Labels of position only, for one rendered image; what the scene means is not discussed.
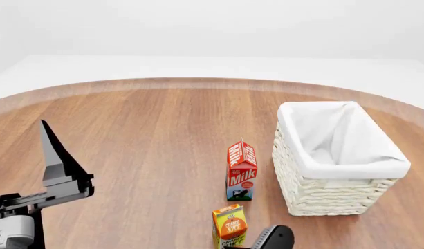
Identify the white cloth basket liner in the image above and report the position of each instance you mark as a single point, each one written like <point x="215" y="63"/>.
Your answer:
<point x="353" y="135"/>

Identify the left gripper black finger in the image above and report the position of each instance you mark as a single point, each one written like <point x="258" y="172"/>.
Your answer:
<point x="76" y="176"/>

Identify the orange juice carton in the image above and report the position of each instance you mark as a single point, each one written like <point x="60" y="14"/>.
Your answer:
<point x="229" y="228"/>

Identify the red and white milk carton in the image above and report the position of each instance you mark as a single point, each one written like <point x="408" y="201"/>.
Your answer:
<point x="241" y="179"/>

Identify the left gripper grey-lit finger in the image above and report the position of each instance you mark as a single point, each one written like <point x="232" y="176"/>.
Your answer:
<point x="52" y="166"/>

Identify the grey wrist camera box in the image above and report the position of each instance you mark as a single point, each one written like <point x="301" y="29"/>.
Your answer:
<point x="11" y="230"/>

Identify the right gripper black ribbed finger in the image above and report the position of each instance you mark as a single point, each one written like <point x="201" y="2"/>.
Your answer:
<point x="275" y="237"/>

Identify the white wicker basket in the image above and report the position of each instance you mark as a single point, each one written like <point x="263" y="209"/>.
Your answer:
<point x="322" y="197"/>

